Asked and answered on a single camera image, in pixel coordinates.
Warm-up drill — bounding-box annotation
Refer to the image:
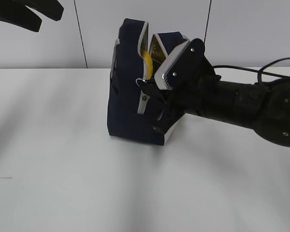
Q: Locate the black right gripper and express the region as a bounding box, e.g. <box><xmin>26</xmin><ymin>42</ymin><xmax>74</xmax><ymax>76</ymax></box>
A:
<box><xmin>136</xmin><ymin>39</ymin><xmax>221</xmax><ymax>134</ymax></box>

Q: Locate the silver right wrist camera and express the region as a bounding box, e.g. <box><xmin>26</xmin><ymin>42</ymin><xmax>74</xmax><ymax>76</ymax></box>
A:
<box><xmin>154</xmin><ymin>40</ymin><xmax>195</xmax><ymax>90</ymax></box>

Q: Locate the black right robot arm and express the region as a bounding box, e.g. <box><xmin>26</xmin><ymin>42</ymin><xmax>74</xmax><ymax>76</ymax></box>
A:
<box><xmin>136</xmin><ymin>39</ymin><xmax>290</xmax><ymax>147</ymax></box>

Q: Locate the navy and white lunch bag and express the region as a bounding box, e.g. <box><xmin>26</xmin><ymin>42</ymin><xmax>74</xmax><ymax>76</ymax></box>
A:
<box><xmin>107</xmin><ymin>18</ymin><xmax>188</xmax><ymax>145</ymax></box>

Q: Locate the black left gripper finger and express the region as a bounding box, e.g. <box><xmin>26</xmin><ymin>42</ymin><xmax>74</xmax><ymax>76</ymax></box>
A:
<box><xmin>0</xmin><ymin>0</ymin><xmax>42</xmax><ymax>32</ymax></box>
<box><xmin>21</xmin><ymin>0</ymin><xmax>64</xmax><ymax>21</ymax></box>

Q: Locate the yellow banana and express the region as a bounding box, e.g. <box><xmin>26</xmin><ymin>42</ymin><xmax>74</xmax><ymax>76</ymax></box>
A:
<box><xmin>142</xmin><ymin>51</ymin><xmax>153</xmax><ymax>80</ymax></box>

